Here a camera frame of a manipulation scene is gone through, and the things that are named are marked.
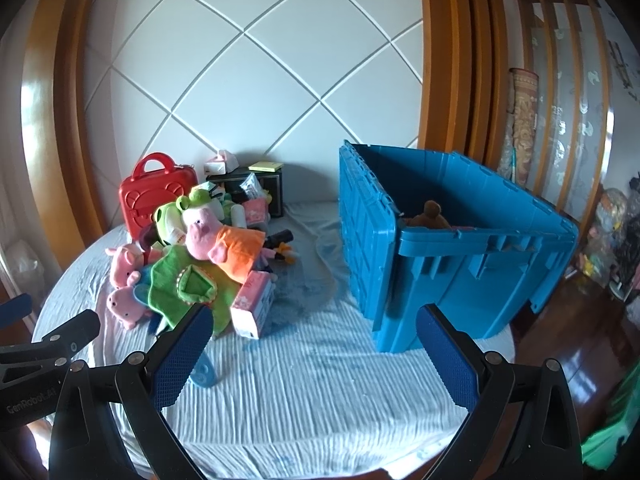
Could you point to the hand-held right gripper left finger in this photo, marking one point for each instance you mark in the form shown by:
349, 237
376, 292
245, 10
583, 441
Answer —
182, 355

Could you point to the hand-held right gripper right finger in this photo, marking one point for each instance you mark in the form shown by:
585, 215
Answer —
447, 360

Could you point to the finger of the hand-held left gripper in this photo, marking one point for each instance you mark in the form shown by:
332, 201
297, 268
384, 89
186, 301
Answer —
75, 330
12, 310

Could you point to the light blue plastic stick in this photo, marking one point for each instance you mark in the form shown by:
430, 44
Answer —
205, 374

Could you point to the pink pig plush blue shirt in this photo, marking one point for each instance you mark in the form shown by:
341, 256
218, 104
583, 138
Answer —
122, 305

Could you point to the green frog plush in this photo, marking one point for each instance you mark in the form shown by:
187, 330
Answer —
175, 280
167, 220

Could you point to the blue plastic crate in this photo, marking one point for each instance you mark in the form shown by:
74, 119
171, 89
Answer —
440, 285

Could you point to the pink pig plush red dress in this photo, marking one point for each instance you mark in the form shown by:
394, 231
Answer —
124, 260

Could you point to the pink tissue pack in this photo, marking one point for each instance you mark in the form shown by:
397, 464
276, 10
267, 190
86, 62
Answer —
255, 211
255, 305

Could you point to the pink pig plush orange dress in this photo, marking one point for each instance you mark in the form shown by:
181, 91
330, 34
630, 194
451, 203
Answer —
240, 250

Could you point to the maroon plush hat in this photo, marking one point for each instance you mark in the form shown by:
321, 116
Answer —
146, 237

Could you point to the orange white plush toy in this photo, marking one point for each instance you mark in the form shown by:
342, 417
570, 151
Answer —
286, 255

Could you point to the brown bear plush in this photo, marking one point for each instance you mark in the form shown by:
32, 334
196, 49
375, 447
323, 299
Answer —
430, 215

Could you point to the red toy suitcase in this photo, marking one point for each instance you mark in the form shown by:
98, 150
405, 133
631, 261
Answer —
145, 200

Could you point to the white cylinder bottle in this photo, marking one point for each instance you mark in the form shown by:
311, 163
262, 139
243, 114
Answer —
238, 217

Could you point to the long black tube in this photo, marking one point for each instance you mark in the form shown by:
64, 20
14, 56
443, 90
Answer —
277, 237

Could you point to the green cloth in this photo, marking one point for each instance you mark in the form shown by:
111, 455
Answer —
615, 425

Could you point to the white blue plastic packet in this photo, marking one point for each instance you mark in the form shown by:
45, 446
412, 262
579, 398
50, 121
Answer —
250, 187

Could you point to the black box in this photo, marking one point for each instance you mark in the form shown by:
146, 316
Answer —
275, 195

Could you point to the white tissue packet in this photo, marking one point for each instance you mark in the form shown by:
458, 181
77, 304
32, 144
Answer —
220, 162

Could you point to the pile of bagged toys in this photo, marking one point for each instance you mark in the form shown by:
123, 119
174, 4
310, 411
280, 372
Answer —
610, 240

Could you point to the teal thin pole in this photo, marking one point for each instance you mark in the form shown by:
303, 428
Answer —
513, 167

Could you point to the yellow sticky note pad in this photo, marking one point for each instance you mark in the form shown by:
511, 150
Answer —
265, 166

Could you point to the rolled patterned carpet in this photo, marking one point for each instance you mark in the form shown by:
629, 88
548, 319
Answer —
522, 125

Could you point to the white padded headboard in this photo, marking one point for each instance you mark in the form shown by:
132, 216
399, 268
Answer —
250, 85

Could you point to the frosted glass sliding door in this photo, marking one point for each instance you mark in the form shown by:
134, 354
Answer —
575, 110

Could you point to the wooden headboard post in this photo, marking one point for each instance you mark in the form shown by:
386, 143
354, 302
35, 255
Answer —
50, 110
460, 60

